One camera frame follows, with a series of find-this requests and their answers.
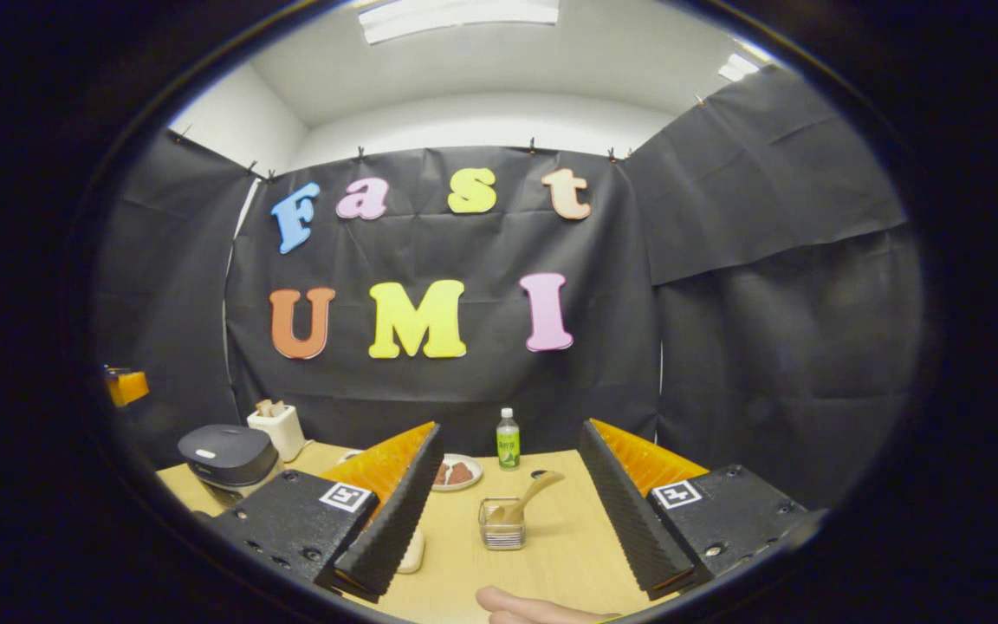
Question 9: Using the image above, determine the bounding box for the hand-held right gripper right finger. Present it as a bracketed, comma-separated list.
[578, 419, 816, 601]

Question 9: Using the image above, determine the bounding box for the white round plate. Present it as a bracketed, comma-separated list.
[431, 453, 483, 492]

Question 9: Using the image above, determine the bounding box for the small ceiling light panel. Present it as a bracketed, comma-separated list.
[718, 52, 764, 83]

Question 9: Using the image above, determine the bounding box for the dark grey rice cooker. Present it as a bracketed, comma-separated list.
[177, 424, 280, 508]

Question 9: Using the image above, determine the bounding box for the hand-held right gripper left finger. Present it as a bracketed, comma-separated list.
[204, 422, 445, 603]

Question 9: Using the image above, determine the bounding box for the white rice container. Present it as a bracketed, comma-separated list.
[395, 527, 426, 575]

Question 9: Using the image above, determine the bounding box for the clear wire chopstick holder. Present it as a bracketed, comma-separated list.
[478, 497, 526, 551]

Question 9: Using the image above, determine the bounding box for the wooden spoon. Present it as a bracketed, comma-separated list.
[489, 471, 566, 525]

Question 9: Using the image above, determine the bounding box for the large ceiling light panel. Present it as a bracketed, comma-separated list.
[359, 0, 561, 44]

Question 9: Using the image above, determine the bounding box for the white toaster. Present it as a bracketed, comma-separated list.
[247, 400, 306, 463]

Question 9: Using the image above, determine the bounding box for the green drink bottle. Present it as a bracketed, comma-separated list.
[496, 408, 521, 471]

